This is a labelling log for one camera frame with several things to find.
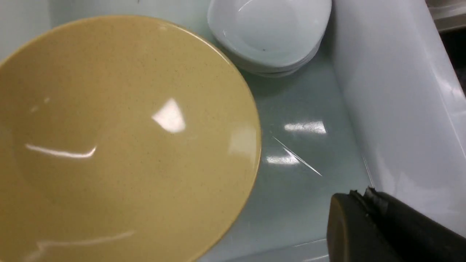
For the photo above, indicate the stacked white dish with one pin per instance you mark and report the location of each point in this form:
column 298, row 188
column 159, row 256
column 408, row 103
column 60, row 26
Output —
column 262, row 69
column 271, row 33
column 276, row 74

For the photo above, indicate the top stacked white dish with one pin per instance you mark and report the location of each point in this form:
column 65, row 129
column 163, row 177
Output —
column 271, row 33

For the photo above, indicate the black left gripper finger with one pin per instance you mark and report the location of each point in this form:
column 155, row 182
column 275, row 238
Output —
column 377, row 227

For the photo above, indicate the yellow noodle bowl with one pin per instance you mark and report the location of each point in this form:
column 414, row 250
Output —
column 123, row 139

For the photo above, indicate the large translucent white plastic bin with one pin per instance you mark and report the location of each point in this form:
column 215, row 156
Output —
column 380, row 105

